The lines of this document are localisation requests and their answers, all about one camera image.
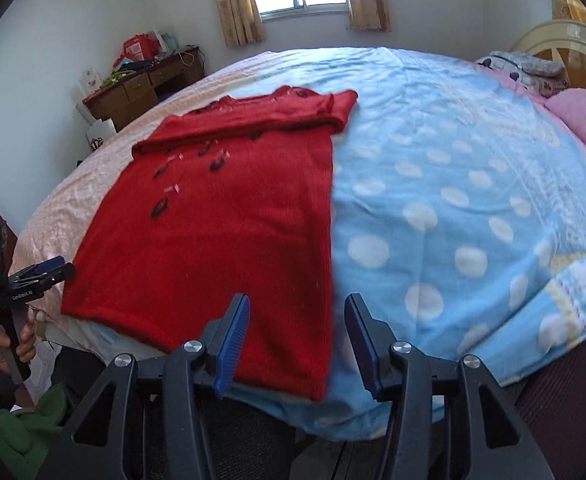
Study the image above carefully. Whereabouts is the pink pillow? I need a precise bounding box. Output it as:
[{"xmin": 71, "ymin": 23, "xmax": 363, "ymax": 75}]
[{"xmin": 546, "ymin": 82, "xmax": 586, "ymax": 171}]

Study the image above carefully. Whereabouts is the green cloth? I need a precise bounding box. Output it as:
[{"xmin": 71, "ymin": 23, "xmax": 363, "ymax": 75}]
[{"xmin": 100, "ymin": 70, "xmax": 138, "ymax": 87}]

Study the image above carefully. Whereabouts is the grey cartoon pillow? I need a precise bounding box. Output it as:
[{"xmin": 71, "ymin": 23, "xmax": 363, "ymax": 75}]
[{"xmin": 476, "ymin": 51, "xmax": 564, "ymax": 79}]

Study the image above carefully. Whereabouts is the brown wooden desk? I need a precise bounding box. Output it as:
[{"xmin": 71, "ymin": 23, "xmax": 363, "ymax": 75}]
[{"xmin": 83, "ymin": 47, "xmax": 206, "ymax": 132}]

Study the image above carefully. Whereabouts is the white printed box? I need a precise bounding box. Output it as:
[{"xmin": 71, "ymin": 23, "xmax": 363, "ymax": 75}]
[{"xmin": 81, "ymin": 67, "xmax": 104, "ymax": 97}]

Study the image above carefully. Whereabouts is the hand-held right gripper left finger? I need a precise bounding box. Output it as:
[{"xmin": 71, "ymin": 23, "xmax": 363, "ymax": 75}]
[{"xmin": 40, "ymin": 292, "xmax": 250, "ymax": 480}]

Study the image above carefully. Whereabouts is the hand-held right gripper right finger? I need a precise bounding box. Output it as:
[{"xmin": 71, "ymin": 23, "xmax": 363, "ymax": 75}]
[{"xmin": 344, "ymin": 292, "xmax": 546, "ymax": 480}]

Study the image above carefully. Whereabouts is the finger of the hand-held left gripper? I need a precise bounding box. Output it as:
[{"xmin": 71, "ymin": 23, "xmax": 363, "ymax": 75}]
[
  {"xmin": 29, "ymin": 256, "xmax": 66, "ymax": 278},
  {"xmin": 38, "ymin": 262, "xmax": 76, "ymax": 288}
]

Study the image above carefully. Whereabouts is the cream wooden headboard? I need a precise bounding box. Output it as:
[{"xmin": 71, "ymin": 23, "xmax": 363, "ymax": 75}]
[{"xmin": 510, "ymin": 19, "xmax": 586, "ymax": 91}]

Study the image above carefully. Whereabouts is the dark maroon cloth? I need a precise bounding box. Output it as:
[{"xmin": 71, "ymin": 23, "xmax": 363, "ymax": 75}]
[{"xmin": 516, "ymin": 330, "xmax": 586, "ymax": 476}]

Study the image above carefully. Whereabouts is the red gift box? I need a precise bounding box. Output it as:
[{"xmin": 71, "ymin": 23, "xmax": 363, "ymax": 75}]
[{"xmin": 119, "ymin": 32, "xmax": 161, "ymax": 64}]

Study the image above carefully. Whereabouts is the white paper shopping bag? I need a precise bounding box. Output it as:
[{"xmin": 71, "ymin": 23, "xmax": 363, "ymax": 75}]
[{"xmin": 86, "ymin": 119, "xmax": 116, "ymax": 152}]

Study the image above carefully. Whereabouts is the red towel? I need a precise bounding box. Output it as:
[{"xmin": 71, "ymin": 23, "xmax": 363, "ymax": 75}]
[{"xmin": 62, "ymin": 87, "xmax": 359, "ymax": 402}]

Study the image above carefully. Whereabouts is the person's left forearm green sleeve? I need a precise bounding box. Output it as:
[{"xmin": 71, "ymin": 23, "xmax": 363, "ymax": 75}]
[{"xmin": 0, "ymin": 352, "xmax": 74, "ymax": 468}]

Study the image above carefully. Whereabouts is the blue polka dot blanket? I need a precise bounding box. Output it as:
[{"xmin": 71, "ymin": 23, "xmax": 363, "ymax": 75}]
[{"xmin": 218, "ymin": 47, "xmax": 586, "ymax": 441}]

